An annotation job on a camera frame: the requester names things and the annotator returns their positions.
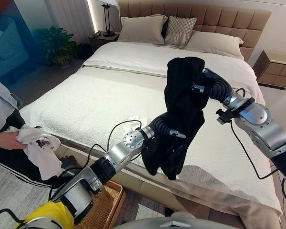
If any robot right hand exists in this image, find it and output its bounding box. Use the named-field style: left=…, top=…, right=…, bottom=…
left=191, top=68, right=233, bottom=101

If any crumpled white cloth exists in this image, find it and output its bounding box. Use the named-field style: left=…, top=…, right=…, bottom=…
left=122, top=114, right=151, bottom=135

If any beige bed frame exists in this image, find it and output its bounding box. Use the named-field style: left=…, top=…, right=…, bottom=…
left=53, top=137, right=286, bottom=229

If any black garment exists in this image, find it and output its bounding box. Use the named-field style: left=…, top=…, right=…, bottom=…
left=141, top=56, right=207, bottom=181

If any dark round container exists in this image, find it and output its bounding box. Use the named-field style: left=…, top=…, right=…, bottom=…
left=77, top=42, right=94, bottom=60

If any black table lamp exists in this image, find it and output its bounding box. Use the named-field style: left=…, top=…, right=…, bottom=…
left=101, top=0, right=119, bottom=37

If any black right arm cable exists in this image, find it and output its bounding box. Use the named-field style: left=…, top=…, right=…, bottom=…
left=229, top=88, right=281, bottom=180

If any beige pillow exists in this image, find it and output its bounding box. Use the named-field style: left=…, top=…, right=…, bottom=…
left=117, top=14, right=169, bottom=46
left=183, top=30, right=245, bottom=60

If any white printed garment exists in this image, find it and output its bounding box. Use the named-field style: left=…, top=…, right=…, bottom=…
left=8, top=124, right=64, bottom=181

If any wicker basket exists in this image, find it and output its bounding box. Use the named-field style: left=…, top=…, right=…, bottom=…
left=72, top=180, right=127, bottom=229

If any patterned cushion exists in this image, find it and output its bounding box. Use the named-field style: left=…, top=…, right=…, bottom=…
left=164, top=15, right=197, bottom=47

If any silver robot torso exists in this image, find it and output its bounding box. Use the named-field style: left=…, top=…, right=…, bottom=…
left=114, top=215, right=199, bottom=229

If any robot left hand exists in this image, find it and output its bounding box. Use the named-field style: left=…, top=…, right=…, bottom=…
left=149, top=114, right=187, bottom=140

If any blue armchair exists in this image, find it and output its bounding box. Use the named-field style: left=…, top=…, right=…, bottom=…
left=0, top=16, right=31, bottom=77

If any white duvet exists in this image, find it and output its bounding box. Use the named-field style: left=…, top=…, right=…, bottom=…
left=82, top=42, right=265, bottom=105

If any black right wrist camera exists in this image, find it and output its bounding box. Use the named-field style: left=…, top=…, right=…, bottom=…
left=216, top=108, right=235, bottom=125

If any person's hand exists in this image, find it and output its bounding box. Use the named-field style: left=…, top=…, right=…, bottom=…
left=0, top=130, right=27, bottom=151

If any white curtain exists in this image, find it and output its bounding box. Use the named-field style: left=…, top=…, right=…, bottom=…
left=46, top=0, right=94, bottom=45

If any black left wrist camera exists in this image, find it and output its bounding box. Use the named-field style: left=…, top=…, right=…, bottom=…
left=141, top=137, right=159, bottom=154

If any green potted plant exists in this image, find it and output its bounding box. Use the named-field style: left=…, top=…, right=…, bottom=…
left=34, top=25, right=80, bottom=68

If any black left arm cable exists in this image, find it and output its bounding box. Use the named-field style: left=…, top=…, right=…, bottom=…
left=48, top=120, right=143, bottom=201

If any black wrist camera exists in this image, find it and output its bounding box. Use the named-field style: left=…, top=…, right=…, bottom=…
left=141, top=137, right=159, bottom=154
left=216, top=108, right=235, bottom=125

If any white textured blanket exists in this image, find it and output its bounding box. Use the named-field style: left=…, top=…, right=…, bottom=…
left=19, top=71, right=283, bottom=215

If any person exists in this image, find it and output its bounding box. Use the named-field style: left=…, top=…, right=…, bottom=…
left=0, top=68, right=65, bottom=191

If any brown panelled nightstand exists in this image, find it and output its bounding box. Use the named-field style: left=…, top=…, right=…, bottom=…
left=252, top=49, right=286, bottom=91

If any brown bedside table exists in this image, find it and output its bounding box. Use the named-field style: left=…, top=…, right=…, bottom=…
left=89, top=32, right=121, bottom=53

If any brown tufted headboard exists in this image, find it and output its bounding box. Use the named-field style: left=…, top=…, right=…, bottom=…
left=118, top=0, right=272, bottom=62

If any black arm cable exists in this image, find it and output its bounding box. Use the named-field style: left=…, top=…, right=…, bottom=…
left=229, top=88, right=281, bottom=180
left=48, top=120, right=143, bottom=201

